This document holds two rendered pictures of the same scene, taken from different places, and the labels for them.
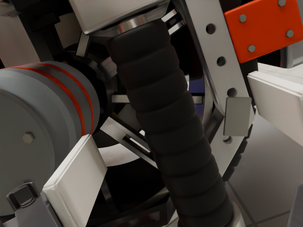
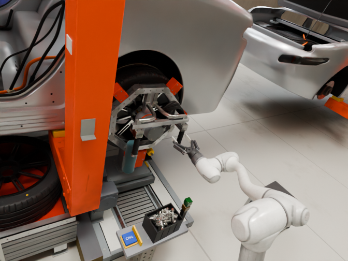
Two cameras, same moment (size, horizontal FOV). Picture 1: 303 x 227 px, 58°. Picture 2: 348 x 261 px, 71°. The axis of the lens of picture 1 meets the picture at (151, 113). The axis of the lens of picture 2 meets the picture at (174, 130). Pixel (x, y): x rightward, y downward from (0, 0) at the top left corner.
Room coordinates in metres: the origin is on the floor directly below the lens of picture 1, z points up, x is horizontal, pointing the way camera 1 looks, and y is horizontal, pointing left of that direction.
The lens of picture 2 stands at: (-0.74, 1.08, 1.80)
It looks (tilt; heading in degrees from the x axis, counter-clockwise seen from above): 33 degrees down; 312
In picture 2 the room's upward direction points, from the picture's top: 17 degrees clockwise
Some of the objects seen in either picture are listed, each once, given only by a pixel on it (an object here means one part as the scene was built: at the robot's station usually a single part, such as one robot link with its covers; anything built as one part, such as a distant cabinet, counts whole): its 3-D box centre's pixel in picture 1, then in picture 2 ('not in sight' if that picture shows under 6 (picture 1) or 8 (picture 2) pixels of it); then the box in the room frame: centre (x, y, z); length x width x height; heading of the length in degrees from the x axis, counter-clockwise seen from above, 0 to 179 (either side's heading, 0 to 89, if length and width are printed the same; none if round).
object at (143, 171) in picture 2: not in sight; (125, 157); (0.58, 0.11, 0.32); 0.40 x 0.30 x 0.28; 83
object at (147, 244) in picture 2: not in sight; (153, 231); (-0.18, 0.35, 0.44); 0.43 x 0.17 x 0.03; 83
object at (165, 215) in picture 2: not in sight; (162, 221); (-0.19, 0.31, 0.51); 0.20 x 0.14 x 0.13; 88
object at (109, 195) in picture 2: not in sight; (97, 188); (0.41, 0.44, 0.26); 0.42 x 0.18 x 0.35; 173
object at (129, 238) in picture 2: not in sight; (129, 238); (-0.16, 0.52, 0.47); 0.07 x 0.07 x 0.02; 83
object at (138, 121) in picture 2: not in sight; (144, 107); (0.30, 0.25, 1.03); 0.19 x 0.18 x 0.11; 173
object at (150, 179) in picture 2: not in sight; (122, 172); (0.58, 0.11, 0.13); 0.50 x 0.36 x 0.10; 83
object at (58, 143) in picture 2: not in sight; (68, 144); (0.49, 0.64, 0.69); 0.52 x 0.17 x 0.35; 173
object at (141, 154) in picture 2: not in sight; (134, 153); (0.45, 0.13, 0.48); 0.16 x 0.12 x 0.17; 173
